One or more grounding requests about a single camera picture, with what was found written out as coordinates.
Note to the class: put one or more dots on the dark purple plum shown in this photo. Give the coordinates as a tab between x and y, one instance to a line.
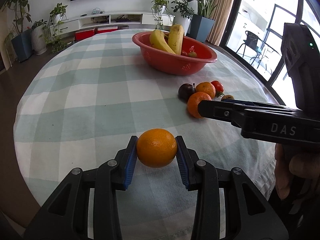
185	91

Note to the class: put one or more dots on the mandarin middle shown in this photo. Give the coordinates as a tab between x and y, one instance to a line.
193	102

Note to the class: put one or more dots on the red storage box right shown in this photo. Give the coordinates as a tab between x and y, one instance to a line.
100	30

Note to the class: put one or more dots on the large yellow banana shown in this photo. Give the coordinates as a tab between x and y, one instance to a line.
175	38

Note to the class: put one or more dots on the left tree plant blue pot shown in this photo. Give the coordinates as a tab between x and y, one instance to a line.
19	38

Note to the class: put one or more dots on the red storage box left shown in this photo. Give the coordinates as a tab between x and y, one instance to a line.
83	34

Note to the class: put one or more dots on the tall plant dark blue pot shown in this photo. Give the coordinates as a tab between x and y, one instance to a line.
201	24

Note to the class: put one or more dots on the large smooth orange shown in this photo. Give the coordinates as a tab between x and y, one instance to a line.
156	148

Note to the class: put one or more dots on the mandarin upper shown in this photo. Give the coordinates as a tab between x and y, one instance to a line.
207	88

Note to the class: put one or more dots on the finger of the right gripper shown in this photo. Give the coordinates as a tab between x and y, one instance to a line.
226	110
255	102

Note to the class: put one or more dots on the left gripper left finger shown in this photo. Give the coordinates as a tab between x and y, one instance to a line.
64	215

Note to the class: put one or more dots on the red tomato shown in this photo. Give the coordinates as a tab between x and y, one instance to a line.
219	89

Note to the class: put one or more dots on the plant in white ribbed pot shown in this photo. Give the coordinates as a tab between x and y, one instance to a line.
37	37

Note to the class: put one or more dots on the small brown fruit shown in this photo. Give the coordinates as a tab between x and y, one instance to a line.
227	97

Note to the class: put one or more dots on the red plastic colander bowl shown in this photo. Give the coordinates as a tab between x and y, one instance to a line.
175	64

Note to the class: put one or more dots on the white tv console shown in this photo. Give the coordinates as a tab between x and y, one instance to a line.
107	19

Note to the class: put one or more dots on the black balcony chair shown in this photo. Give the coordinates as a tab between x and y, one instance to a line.
261	48

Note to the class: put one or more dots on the small plant on console left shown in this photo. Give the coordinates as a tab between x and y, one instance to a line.
52	31

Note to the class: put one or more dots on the brown round kiwi fruit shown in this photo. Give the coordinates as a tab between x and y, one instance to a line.
192	54

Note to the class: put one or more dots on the red storage box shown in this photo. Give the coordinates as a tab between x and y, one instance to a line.
83	34
100	30

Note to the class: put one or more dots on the plant in white tall pot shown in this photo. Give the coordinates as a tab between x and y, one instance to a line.
183	14

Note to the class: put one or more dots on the green white checkered tablecloth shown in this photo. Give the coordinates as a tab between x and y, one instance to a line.
85	104

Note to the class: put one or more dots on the mandarin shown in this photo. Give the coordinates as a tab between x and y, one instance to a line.
207	88
193	102

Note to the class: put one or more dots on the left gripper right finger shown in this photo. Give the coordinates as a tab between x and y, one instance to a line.
248	213

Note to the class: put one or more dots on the dark fruit in bowl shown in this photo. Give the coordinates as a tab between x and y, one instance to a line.
184	53

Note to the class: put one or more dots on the beige curtain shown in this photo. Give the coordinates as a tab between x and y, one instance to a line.
220	15

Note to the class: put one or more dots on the banana in bowl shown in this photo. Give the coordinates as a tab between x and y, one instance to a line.
157	40

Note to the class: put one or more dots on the trailing plant on console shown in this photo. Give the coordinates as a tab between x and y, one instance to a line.
161	14

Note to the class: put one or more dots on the right hand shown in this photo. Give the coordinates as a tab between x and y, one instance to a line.
305	165

